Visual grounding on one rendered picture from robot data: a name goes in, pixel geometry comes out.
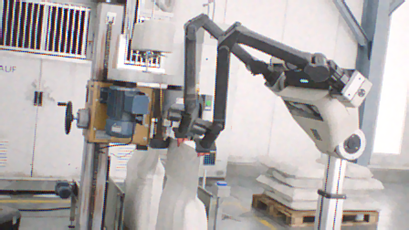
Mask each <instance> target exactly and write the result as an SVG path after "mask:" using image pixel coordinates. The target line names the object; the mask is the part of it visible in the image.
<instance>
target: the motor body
mask: <svg viewBox="0 0 409 230"><path fill-rule="evenodd" d="M138 91H140V90H139V89H136V88H123V87H121V86H112V85H110V89H109V99H108V106H107V112H106V115H107V116H109V117H108V118H106V126H105V132H106V134H107V135H109V136H112V137H115V138H131V136H132V126H133V117H132V114H131V113H129V112H127V111H124V97H125V95H126V94H131V95H139V92H138Z"/></svg>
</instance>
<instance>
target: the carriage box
mask: <svg viewBox="0 0 409 230"><path fill-rule="evenodd" d="M110 85H112V83H102V82H96V81H94V82H92V81H90V79H88V82H87V85H86V101H85V109H86V110H89V127H88V128H87V129H82V136H84V137H85V138H86V139H87V140H89V142H107V143H118V144H128V143H129V142H131V138H115V137H112V136H111V140H106V139H96V130H105V126H106V118H108V117H109V116H107V115H106V112H107V106H108V104H106V103H100V88H101V87H104V88H109V87H110ZM112 86H117V85H112ZM89 89H92V90H93V97H92V105H90V104H88V101H89ZM136 89H139V90H140V91H142V92H144V93H148V96H149V98H150V99H149V110H148V114H146V116H145V122H144V126H142V125H141V124H138V123H137V124H136V130H135V133H134V136H133V138H132V143H131V144H141V145H149V144H150V138H151V126H152V110H153V103H154V98H155V88H150V87H147V86H144V85H137V88H136Z"/></svg>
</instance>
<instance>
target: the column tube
mask: <svg viewBox="0 0 409 230"><path fill-rule="evenodd" d="M107 12H111V13H116V19H115V25H112V31H111V37H110V39H109V40H110V54H109V57H107V58H108V59H109V68H113V69H117V67H118V61H119V49H120V42H121V25H122V13H123V6H121V5H111V4H107V3H100V4H98V5H97V18H96V25H95V35H94V37H95V38H96V40H95V46H94V44H93V49H94V59H93V60H92V63H91V70H90V81H92V82H94V81H96V82H102V80H103V74H104V61H105V55H106V49H107V36H108V31H109V24H105V21H106V14H107ZM92 97H93V90H92V89H89V101H88V104H90V105H92ZM104 146H110V144H109V143H107V142H101V143H100V147H101V148H102V147H104ZM100 151H101V152H100V156H99V168H98V173H94V162H95V156H96V154H99V153H98V152H97V153H96V142H89V140H87V139H86V138H85V137H84V145H83V152H82V164H81V171H80V184H79V202H78V208H77V222H76V228H75V230H89V211H90V199H91V193H92V181H93V174H97V185H96V191H95V199H94V200H92V201H94V203H95V205H94V212H93V218H92V216H91V217H90V218H92V230H100V228H101V221H102V209H103V203H104V191H105V184H106V179H107V166H108V159H109V148H103V149H100ZM102 152H105V154H104V153H102ZM91 212H92V211H91Z"/></svg>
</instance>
